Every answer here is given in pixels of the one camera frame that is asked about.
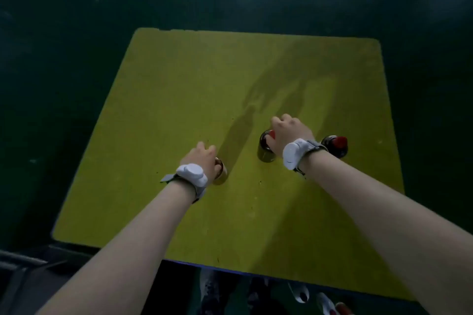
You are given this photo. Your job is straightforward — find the yellow table blue rim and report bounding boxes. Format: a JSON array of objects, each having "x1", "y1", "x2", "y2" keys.
[{"x1": 51, "y1": 27, "x2": 415, "y2": 303}]

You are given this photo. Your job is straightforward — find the white right wrist tracker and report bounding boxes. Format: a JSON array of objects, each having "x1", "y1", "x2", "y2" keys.
[{"x1": 282, "y1": 138, "x2": 329, "y2": 176}]

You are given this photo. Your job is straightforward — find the person's left hand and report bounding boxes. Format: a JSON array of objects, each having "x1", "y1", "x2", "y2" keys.
[{"x1": 179, "y1": 141, "x2": 219, "y2": 183}]

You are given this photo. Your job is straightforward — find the brown bottle red cap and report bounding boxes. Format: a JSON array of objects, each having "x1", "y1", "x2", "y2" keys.
[{"x1": 212, "y1": 157, "x2": 229, "y2": 186}]

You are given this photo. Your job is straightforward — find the dark bottle red cap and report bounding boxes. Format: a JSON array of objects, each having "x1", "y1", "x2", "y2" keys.
[{"x1": 257, "y1": 129, "x2": 277, "y2": 163}]

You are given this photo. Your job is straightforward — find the grey left shoe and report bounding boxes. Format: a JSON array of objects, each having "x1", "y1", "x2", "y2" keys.
[{"x1": 199, "y1": 268, "x2": 223, "y2": 305}]

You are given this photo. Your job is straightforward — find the white wrist tracker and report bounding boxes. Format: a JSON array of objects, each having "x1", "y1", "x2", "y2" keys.
[
  {"x1": 282, "y1": 138, "x2": 329, "y2": 176},
  {"x1": 160, "y1": 163, "x2": 209, "y2": 204}
]

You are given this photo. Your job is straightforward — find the dark metal platform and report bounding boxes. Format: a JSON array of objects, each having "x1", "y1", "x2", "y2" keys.
[{"x1": 0, "y1": 244, "x2": 93, "y2": 315}]

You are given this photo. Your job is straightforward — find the person's left forearm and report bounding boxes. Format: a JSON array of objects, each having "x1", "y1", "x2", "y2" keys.
[{"x1": 35, "y1": 178, "x2": 197, "y2": 315}]

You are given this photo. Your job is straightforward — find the white left wrist tracker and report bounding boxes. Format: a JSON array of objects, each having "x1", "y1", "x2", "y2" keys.
[{"x1": 160, "y1": 163, "x2": 209, "y2": 204}]

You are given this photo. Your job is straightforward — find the person's right forearm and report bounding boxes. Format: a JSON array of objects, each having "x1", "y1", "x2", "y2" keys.
[{"x1": 298, "y1": 149, "x2": 473, "y2": 315}]

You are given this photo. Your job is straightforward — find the person's right hand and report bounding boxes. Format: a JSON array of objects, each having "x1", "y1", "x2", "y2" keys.
[{"x1": 266, "y1": 114, "x2": 315, "y2": 157}]

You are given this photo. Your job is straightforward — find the white label dark bottle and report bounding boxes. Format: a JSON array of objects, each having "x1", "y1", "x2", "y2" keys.
[{"x1": 320, "y1": 135, "x2": 349, "y2": 159}]

